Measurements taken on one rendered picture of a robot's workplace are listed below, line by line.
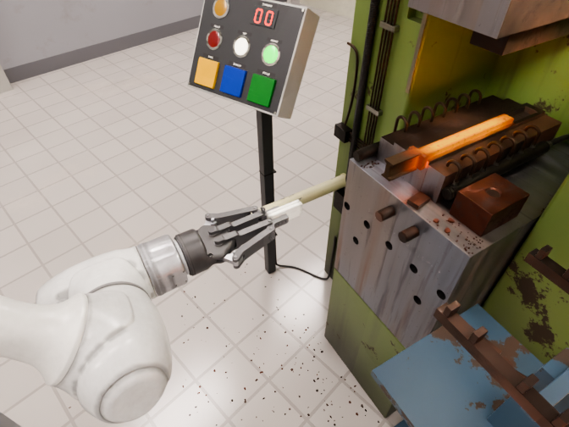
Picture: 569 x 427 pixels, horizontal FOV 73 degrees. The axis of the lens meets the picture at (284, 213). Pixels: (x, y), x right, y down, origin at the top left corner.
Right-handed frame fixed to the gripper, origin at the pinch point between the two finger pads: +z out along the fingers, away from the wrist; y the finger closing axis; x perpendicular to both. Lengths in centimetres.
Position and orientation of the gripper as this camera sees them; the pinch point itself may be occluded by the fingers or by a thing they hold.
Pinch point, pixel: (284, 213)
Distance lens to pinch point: 71.6
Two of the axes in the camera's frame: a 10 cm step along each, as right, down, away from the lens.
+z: 8.6, -3.6, 3.7
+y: 5.2, 5.9, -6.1
